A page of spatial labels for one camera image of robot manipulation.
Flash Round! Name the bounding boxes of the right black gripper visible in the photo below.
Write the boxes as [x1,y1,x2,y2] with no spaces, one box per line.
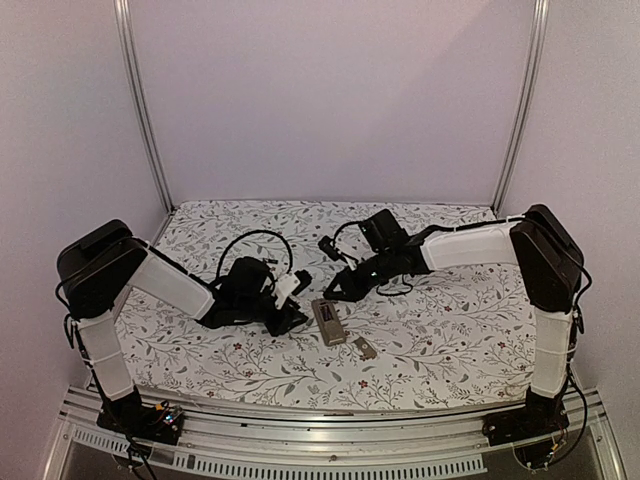
[321,249,395,304]

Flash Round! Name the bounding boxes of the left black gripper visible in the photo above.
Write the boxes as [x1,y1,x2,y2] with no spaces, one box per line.
[237,285,308,337]

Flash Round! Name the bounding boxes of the beige remote control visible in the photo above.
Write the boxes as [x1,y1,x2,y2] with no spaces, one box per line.
[311,299,347,346]

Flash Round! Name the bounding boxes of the beige battery cover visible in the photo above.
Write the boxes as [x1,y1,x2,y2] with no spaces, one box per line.
[353,337,377,360]

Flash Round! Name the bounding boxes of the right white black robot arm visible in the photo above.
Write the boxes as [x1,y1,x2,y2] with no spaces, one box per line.
[318,204,592,437]

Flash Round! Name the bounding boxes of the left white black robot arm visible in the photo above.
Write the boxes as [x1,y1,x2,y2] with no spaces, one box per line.
[55,219,312,434]

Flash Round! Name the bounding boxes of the floral patterned table mat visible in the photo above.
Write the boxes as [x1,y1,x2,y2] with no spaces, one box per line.
[116,201,535,410]

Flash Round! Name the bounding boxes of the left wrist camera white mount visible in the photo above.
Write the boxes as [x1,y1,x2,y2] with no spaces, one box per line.
[273,270,312,310]

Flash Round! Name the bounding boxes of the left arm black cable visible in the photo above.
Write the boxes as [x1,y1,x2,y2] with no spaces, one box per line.
[217,229,294,281]

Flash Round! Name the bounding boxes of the front aluminium rail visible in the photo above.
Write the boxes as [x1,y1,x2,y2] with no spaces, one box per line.
[43,387,630,479]

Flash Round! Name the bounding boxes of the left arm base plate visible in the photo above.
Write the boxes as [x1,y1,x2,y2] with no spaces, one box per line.
[96,398,185,446]

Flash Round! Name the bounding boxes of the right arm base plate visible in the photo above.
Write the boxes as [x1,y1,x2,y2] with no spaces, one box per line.
[482,407,569,446]

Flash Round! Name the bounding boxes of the right aluminium frame post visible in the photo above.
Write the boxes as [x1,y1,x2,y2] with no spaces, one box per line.
[491,0,550,216]

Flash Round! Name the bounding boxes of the aluminium frame post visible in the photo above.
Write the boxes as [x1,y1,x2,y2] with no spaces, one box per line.
[491,0,550,216]
[113,0,175,214]

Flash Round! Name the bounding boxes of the left aluminium frame post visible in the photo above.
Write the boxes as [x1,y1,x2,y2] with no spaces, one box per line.
[113,0,175,214]

